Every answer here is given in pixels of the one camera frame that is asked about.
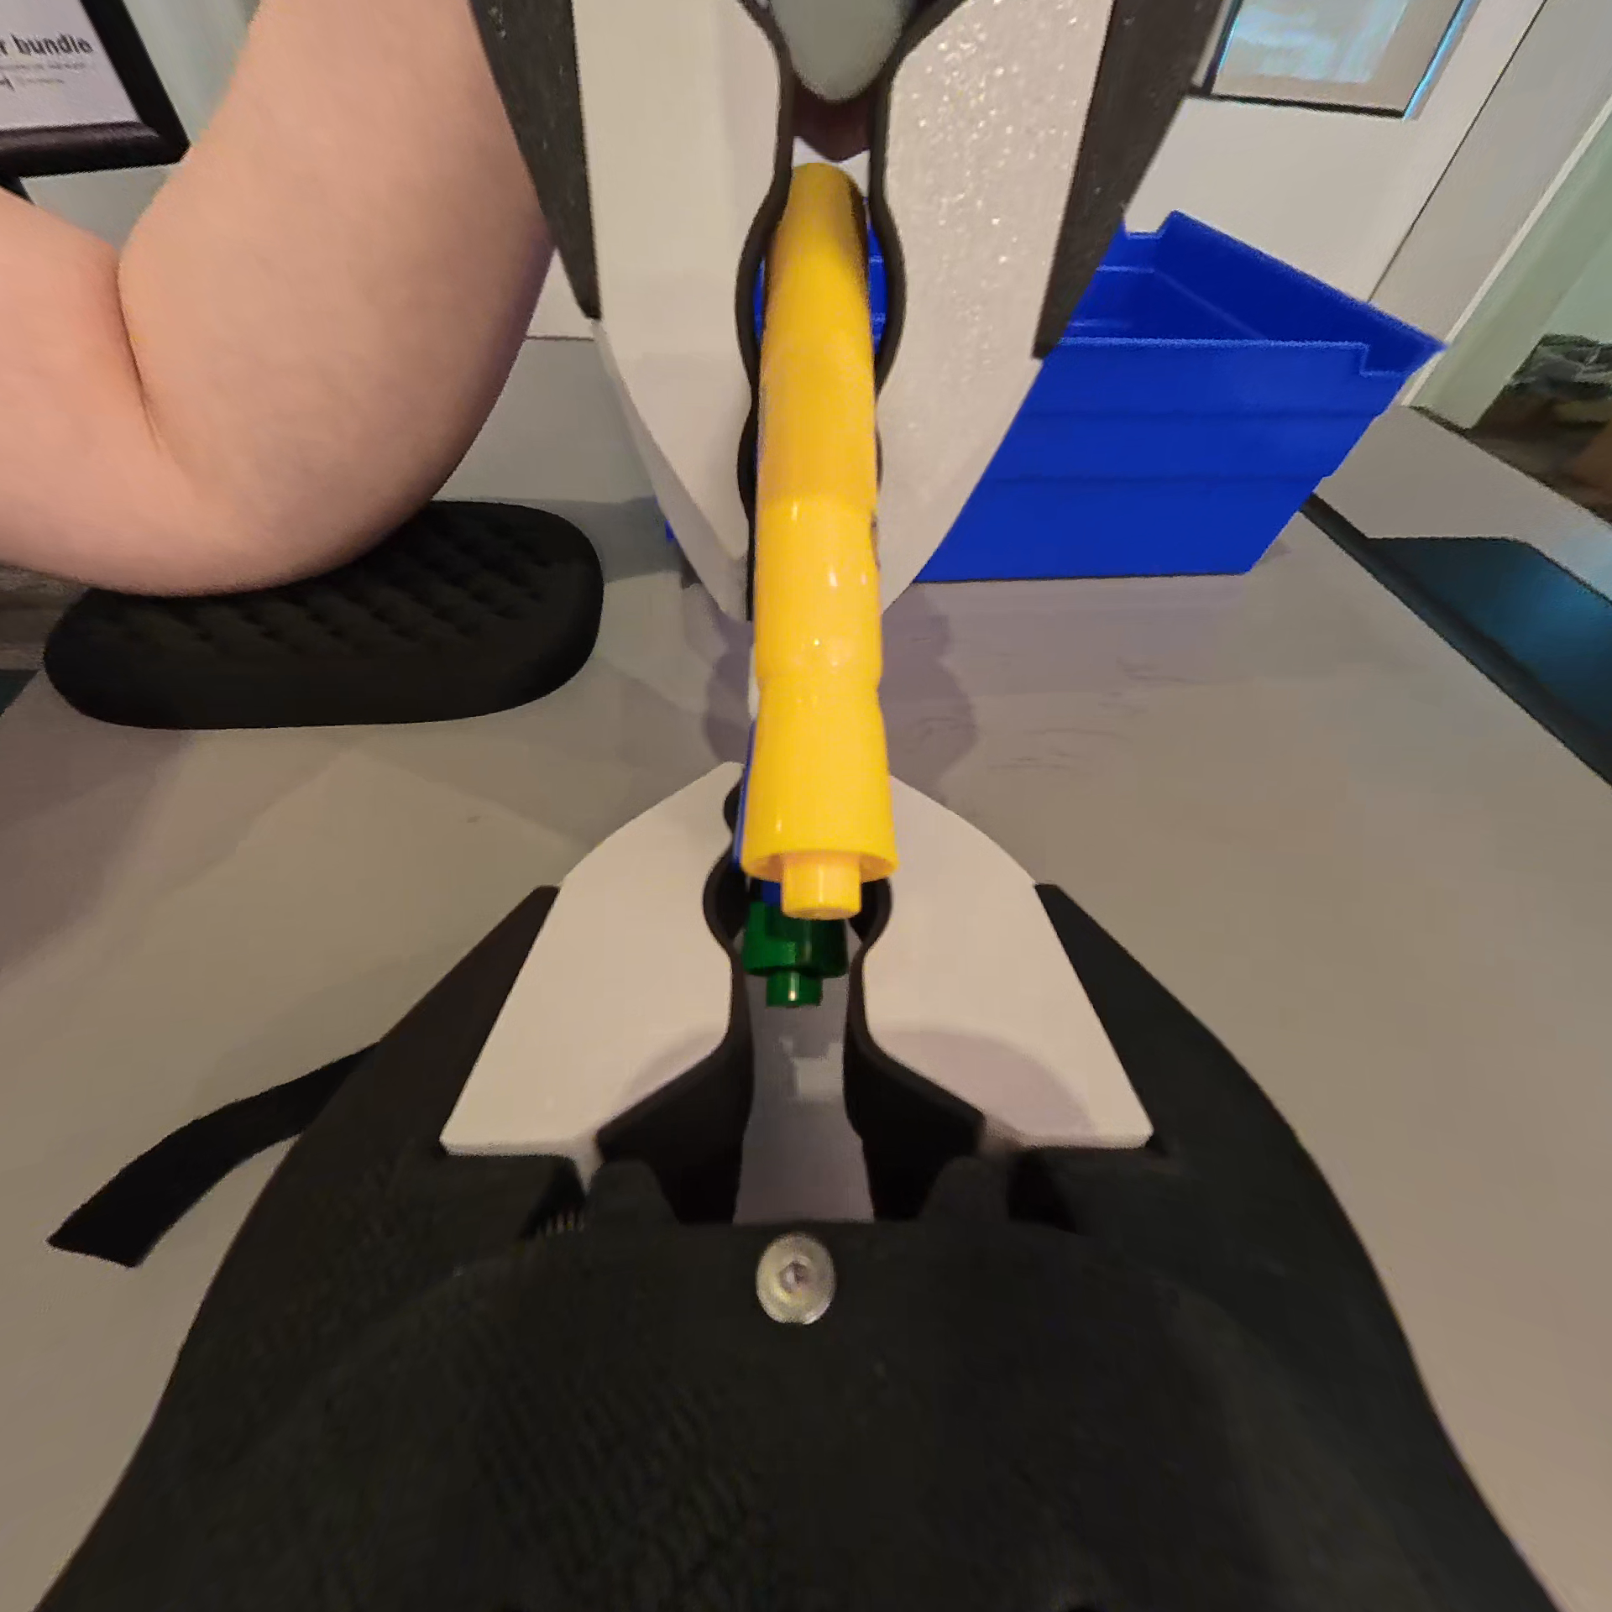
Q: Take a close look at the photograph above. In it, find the person's left forearm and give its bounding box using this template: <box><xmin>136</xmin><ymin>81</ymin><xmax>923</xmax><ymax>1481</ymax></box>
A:
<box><xmin>0</xmin><ymin>0</ymin><xmax>560</xmax><ymax>603</ymax></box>

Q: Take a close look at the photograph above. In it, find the large blue plastic bin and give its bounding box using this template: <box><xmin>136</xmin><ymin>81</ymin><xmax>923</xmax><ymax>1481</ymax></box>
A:
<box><xmin>661</xmin><ymin>210</ymin><xmax>1451</xmax><ymax>583</ymax></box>

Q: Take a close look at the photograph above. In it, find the black hook-and-loop strap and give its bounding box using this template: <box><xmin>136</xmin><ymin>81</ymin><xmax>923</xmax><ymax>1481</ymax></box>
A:
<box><xmin>47</xmin><ymin>1049</ymin><xmax>371</xmax><ymax>1269</ymax></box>

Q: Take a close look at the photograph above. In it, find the black framed instruction sign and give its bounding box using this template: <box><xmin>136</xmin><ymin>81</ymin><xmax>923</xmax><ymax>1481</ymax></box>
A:
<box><xmin>0</xmin><ymin>0</ymin><xmax>192</xmax><ymax>180</ymax></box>

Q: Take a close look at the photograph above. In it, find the green dry erase marker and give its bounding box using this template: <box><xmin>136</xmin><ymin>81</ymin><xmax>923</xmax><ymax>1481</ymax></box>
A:
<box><xmin>741</xmin><ymin>891</ymin><xmax>845</xmax><ymax>1012</ymax></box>

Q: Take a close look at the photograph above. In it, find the dark framed board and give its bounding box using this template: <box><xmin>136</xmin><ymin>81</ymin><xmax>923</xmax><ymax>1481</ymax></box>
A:
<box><xmin>1187</xmin><ymin>0</ymin><xmax>1485</xmax><ymax>124</ymax></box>

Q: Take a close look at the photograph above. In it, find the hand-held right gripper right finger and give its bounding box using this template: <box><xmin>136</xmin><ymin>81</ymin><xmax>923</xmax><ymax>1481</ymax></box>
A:
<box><xmin>848</xmin><ymin>780</ymin><xmax>1156</xmax><ymax>1221</ymax></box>

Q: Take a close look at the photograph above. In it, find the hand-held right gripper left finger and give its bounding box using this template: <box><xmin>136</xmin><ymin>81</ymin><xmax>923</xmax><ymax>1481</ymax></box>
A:
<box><xmin>439</xmin><ymin>762</ymin><xmax>749</xmax><ymax>1221</ymax></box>

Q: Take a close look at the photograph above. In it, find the black elbow rest pad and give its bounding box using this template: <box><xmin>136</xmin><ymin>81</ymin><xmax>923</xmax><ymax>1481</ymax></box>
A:
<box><xmin>42</xmin><ymin>498</ymin><xmax>606</xmax><ymax>732</ymax></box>

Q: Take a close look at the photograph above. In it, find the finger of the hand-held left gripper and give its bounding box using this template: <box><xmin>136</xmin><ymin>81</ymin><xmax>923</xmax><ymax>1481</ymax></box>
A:
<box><xmin>569</xmin><ymin>4</ymin><xmax>791</xmax><ymax>621</ymax></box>
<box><xmin>867</xmin><ymin>4</ymin><xmax>1112</xmax><ymax>613</ymax></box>

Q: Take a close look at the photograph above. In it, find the blue dry erase marker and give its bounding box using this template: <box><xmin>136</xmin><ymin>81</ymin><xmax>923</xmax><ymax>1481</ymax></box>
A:
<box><xmin>735</xmin><ymin>219</ymin><xmax>893</xmax><ymax>882</ymax></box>

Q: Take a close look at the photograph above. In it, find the yellow highlighter marker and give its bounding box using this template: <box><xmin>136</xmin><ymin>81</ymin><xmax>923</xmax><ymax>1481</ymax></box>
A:
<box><xmin>736</xmin><ymin>158</ymin><xmax>902</xmax><ymax>917</ymax></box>

